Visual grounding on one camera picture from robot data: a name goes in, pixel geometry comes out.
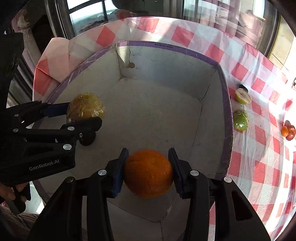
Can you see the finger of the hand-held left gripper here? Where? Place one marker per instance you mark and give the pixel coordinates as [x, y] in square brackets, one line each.
[56, 109]
[85, 124]

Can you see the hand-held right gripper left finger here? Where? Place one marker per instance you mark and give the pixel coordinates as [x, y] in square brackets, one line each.
[118, 177]

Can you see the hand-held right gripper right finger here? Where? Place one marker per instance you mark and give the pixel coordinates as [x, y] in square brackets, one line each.
[178, 177]

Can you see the plastic-wrapped yellow lemon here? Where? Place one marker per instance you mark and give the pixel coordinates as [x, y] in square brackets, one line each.
[89, 105]

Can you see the orange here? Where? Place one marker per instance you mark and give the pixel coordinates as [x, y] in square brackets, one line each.
[149, 173]

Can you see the person's left hand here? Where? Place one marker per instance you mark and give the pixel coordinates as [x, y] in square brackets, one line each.
[8, 194]

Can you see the plastic-wrapped green apple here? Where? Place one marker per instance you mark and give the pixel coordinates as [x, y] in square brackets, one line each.
[241, 120]

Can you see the pink lace curtain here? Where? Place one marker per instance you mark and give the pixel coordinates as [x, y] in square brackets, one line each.
[25, 30]

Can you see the dark framed window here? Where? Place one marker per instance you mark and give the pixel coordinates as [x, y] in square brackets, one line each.
[92, 14]

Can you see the halved pale pear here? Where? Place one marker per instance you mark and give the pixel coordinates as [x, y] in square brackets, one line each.
[243, 97]

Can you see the small tangerine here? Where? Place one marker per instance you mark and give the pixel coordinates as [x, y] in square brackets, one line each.
[284, 131]

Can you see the red apple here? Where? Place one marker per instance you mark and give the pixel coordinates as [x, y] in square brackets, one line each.
[291, 133]

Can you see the red white checkered tablecloth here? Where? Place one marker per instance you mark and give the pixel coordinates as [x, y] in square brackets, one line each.
[254, 69]

